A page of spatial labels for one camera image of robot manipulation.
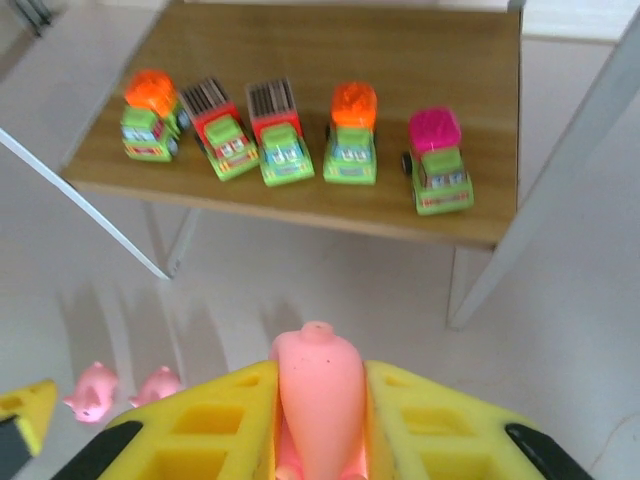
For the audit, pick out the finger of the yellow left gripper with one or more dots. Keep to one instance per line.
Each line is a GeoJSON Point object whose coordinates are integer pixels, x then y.
{"type": "Point", "coordinates": [25, 407]}

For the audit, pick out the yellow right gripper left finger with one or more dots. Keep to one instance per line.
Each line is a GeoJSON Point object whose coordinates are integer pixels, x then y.
{"type": "Point", "coordinates": [200, 440]}

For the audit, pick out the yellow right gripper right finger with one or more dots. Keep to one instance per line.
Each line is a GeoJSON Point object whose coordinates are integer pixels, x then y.
{"type": "Point", "coordinates": [440, 440]}

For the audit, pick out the pink toy pig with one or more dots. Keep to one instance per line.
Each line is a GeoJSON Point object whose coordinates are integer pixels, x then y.
{"type": "Point", "coordinates": [157, 387]}
{"type": "Point", "coordinates": [92, 397]}
{"type": "Point", "coordinates": [320, 395]}

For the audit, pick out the green toy truck pink dome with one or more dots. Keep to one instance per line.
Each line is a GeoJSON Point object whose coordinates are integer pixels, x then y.
{"type": "Point", "coordinates": [440, 172]}

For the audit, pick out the red green truck grey bed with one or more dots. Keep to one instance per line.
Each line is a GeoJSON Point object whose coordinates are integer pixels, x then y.
{"type": "Point", "coordinates": [225, 137]}
{"type": "Point", "coordinates": [282, 150]}

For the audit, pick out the aluminium side rail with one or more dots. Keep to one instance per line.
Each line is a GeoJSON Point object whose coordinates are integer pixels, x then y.
{"type": "Point", "coordinates": [35, 15]}

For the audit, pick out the wooden shelf with white frame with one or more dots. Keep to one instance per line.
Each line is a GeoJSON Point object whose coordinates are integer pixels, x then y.
{"type": "Point", "coordinates": [350, 50]}

